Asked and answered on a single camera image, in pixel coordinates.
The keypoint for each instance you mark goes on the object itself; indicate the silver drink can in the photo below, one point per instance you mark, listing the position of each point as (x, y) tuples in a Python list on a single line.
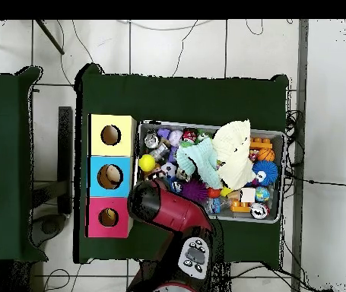
[(259, 210)]

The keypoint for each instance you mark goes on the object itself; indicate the small orange basketball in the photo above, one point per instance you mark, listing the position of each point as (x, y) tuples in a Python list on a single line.
[(266, 154)]

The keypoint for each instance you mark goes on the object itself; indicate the shallow clear mesh bin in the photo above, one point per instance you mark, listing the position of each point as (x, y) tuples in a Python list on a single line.
[(142, 129)]

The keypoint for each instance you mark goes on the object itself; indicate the dark slanted rod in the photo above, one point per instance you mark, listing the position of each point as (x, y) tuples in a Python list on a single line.
[(49, 36)]

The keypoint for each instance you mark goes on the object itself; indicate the mint green cloth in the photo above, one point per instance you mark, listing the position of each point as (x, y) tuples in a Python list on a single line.
[(204, 158)]

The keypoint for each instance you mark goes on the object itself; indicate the wooden three-hole box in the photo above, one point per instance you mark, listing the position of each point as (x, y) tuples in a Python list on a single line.
[(99, 146)]

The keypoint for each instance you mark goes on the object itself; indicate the black upright panel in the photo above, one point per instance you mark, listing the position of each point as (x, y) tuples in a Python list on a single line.
[(65, 158)]

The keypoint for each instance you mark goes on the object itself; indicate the yellow ball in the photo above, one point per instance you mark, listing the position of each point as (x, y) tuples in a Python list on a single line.
[(146, 162)]

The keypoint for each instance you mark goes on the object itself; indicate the cream yellow cloth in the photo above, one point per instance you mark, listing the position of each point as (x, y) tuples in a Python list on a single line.
[(233, 152)]

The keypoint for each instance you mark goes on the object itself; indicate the purple spiky ball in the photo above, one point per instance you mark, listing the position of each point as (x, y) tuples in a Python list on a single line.
[(194, 190)]

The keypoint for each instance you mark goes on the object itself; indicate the green spiky ball with eye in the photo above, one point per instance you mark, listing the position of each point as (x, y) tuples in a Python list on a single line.
[(203, 134)]

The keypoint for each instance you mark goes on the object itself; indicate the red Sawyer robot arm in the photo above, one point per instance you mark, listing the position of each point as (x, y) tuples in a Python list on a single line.
[(175, 210)]

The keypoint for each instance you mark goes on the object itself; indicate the dark green tablecloth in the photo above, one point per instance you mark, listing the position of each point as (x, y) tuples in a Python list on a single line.
[(175, 100)]

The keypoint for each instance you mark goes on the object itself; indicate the small baseball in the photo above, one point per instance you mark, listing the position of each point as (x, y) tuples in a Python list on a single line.
[(175, 137)]

